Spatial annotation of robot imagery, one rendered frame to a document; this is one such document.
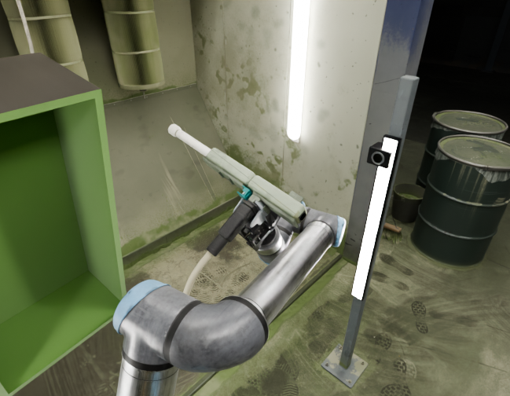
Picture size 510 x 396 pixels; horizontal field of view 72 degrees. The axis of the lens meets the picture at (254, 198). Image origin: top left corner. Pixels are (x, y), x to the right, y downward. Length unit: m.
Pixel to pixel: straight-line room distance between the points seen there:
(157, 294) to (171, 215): 2.32
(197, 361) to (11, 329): 1.55
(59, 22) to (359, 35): 1.69
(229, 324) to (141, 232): 2.29
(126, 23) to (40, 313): 1.78
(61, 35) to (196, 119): 1.36
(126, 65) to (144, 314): 2.18
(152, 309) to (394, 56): 1.92
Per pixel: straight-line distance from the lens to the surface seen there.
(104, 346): 2.47
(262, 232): 0.92
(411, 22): 2.21
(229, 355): 0.65
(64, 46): 2.42
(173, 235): 3.00
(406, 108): 1.36
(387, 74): 2.27
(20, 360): 2.02
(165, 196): 2.99
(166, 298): 0.68
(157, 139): 3.08
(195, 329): 0.63
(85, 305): 2.09
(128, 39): 2.65
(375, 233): 1.58
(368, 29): 2.31
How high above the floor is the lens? 1.93
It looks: 32 degrees down
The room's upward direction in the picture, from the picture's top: straight up
